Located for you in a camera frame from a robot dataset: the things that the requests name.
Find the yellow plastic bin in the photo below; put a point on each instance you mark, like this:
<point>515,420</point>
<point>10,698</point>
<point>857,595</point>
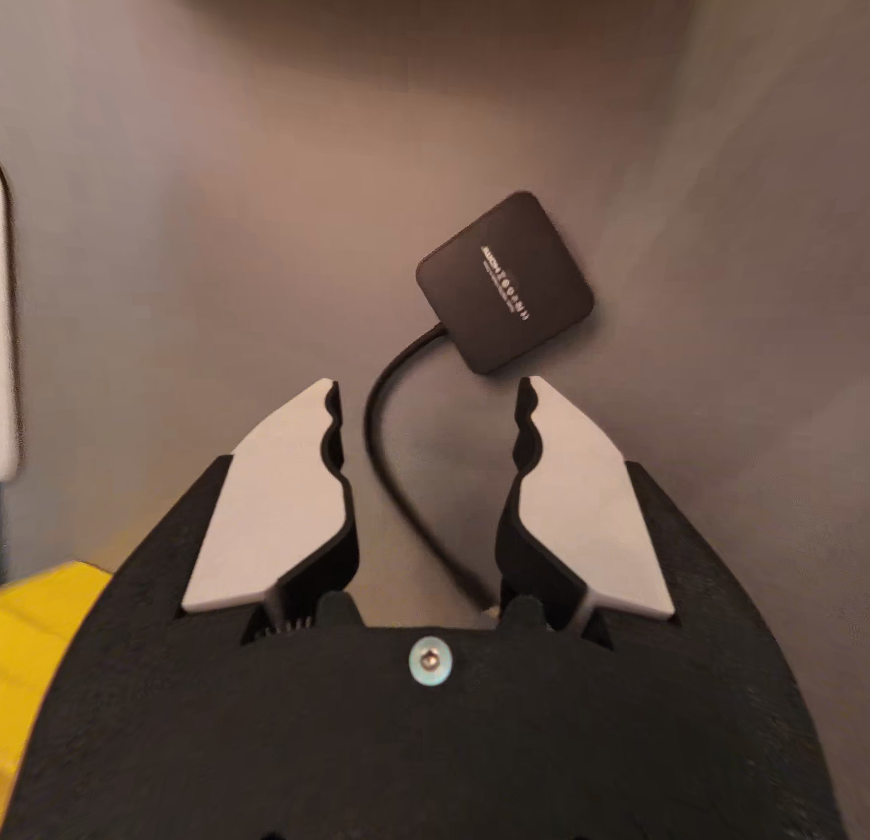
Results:
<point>41,649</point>

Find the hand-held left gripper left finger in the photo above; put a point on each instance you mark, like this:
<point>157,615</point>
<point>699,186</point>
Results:
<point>272,513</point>

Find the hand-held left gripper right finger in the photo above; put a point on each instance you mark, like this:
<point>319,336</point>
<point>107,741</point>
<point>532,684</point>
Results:
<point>584,520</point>

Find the black hdmi adapter hub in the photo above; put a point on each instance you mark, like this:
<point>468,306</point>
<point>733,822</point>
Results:
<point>503,282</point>

